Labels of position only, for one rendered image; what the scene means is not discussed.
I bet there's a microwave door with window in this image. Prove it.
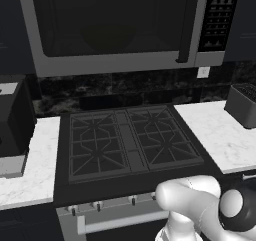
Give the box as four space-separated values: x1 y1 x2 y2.
16 0 210 78

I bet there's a silver oven door handle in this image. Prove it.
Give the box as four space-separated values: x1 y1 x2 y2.
76 210 170 236

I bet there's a silver black microwave oven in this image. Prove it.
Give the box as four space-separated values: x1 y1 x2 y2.
16 0 242 78

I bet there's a black gas hob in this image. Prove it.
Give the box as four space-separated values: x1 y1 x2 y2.
53 103 224 209

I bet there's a dark upper cupboard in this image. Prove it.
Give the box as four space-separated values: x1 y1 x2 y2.
0 0 37 76
222 0 256 63

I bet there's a black coffee machine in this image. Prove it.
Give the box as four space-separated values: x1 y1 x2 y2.
0 74 38 179

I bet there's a dark grey toaster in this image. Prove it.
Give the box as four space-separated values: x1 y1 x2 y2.
223 82 256 130

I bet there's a white wall socket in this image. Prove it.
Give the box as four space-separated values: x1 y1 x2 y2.
196 66 211 80

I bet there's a dark cupboard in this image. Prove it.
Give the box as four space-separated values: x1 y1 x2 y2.
0 203 64 241
222 0 256 63
0 0 37 76

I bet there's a silver oven front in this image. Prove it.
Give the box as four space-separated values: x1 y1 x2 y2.
55 191 171 241

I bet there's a black microwave door handle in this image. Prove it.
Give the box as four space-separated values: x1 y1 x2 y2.
175 0 202 64

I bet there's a dark lower cupboard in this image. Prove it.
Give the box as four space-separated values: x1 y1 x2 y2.
0 203 64 241

